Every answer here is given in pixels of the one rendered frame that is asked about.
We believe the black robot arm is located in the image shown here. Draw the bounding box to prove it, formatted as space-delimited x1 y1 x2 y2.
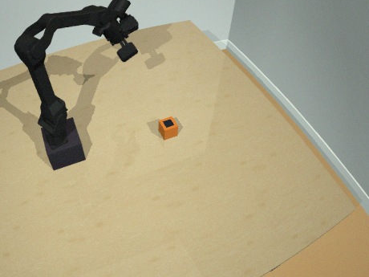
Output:
14 0 139 150

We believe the orange block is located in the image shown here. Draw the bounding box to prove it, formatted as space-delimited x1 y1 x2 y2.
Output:
158 116 178 140

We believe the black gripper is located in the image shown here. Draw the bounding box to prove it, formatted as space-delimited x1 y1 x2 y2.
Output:
104 24 138 62

